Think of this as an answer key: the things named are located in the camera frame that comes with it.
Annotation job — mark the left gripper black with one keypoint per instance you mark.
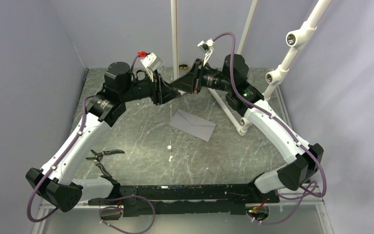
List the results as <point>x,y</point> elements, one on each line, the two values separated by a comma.
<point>161,92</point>

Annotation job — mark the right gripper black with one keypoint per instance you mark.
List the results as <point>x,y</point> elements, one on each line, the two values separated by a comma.
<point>188,82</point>

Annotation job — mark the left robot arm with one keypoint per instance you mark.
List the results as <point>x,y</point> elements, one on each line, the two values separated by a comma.
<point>54,181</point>

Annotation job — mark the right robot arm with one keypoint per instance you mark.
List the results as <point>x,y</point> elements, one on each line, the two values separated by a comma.
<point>301,158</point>

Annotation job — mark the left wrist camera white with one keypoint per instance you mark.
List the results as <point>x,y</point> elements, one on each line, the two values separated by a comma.
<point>150,61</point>

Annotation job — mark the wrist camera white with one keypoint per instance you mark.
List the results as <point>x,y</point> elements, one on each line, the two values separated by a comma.
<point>150,61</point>
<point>207,49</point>

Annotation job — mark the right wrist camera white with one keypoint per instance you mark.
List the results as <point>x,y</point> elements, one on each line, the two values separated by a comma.
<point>207,49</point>

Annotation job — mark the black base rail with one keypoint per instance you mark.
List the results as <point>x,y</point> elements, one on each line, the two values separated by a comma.
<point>191,199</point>

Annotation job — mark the white pvc pipe frame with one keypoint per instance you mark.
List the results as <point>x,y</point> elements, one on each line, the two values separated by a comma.
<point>260,27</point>

